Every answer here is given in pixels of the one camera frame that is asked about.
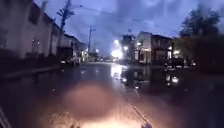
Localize wet dark asphalt road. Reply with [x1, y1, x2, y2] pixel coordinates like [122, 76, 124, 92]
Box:
[0, 61, 224, 128]

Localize thin utility pole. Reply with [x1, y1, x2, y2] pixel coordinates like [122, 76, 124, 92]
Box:
[87, 25, 97, 54]

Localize row of low buildings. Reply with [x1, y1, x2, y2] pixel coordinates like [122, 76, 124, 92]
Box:
[59, 33, 89, 63]

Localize two-storey corner building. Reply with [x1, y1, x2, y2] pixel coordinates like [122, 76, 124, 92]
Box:
[134, 31, 174, 66]

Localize dark parked vehicle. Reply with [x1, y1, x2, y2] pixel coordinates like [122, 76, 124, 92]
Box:
[56, 45, 82, 67]

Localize large pale building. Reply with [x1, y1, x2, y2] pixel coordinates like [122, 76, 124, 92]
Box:
[0, 0, 63, 61]

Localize dark tree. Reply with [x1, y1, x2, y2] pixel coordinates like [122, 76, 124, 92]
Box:
[179, 4, 222, 38]

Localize overhead wires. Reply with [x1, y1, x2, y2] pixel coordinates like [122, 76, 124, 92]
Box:
[68, 3, 183, 36]

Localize dark wall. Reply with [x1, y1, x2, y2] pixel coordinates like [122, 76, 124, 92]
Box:
[191, 34, 224, 74]

